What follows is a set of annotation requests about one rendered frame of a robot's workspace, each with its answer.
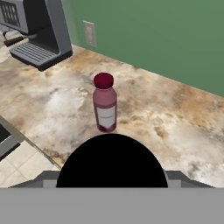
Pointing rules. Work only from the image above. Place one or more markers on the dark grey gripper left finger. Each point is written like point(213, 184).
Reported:
point(46, 180)

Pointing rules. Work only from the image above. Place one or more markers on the grey coffee machine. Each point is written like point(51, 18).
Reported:
point(38, 32)

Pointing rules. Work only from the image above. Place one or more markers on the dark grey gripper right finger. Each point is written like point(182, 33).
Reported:
point(178, 180)

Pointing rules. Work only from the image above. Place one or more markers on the pink bottle with red cap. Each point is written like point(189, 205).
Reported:
point(105, 108)

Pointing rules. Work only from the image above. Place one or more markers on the black round object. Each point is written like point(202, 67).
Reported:
point(112, 163)

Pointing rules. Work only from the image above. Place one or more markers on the beige wall outlet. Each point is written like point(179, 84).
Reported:
point(89, 33)

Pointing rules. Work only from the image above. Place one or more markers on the dark grey appliance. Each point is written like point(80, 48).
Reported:
point(6, 143)

